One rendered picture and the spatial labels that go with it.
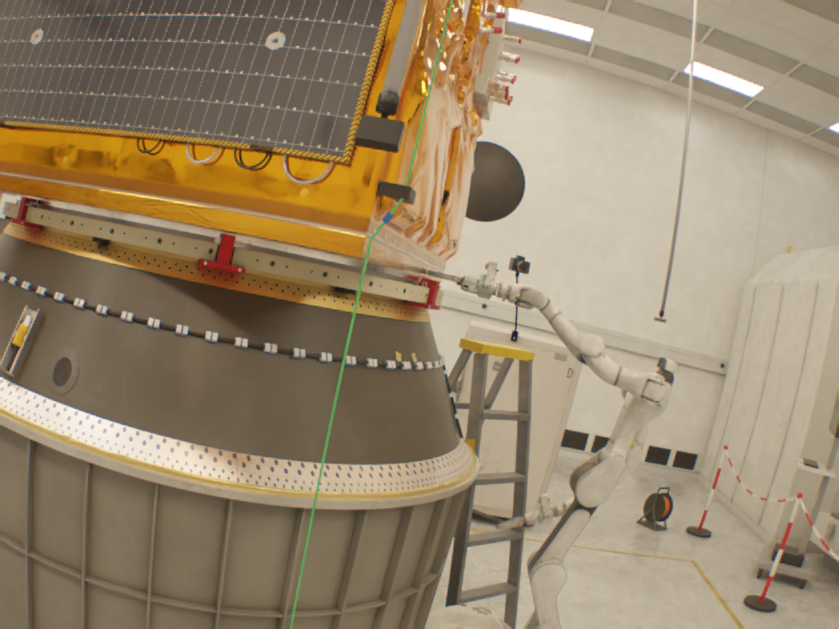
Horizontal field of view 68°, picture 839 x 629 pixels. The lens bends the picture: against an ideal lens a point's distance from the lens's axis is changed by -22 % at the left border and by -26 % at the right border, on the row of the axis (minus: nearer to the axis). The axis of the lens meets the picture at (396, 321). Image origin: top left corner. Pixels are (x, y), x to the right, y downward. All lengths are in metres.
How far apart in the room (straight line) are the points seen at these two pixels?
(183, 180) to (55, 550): 1.05
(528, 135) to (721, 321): 3.69
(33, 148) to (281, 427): 1.07
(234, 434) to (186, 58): 0.95
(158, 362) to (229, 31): 0.85
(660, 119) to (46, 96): 9.25
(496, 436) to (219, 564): 4.25
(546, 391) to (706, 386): 4.84
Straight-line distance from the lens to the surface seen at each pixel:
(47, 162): 2.08
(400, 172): 1.75
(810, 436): 7.44
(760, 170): 10.89
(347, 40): 1.74
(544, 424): 5.96
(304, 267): 2.03
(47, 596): 2.12
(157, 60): 1.91
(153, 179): 1.87
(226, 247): 1.95
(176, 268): 2.00
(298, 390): 1.98
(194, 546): 1.91
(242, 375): 1.93
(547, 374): 5.91
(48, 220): 2.19
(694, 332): 10.29
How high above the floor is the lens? 1.72
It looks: 3 degrees down
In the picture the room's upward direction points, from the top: 13 degrees clockwise
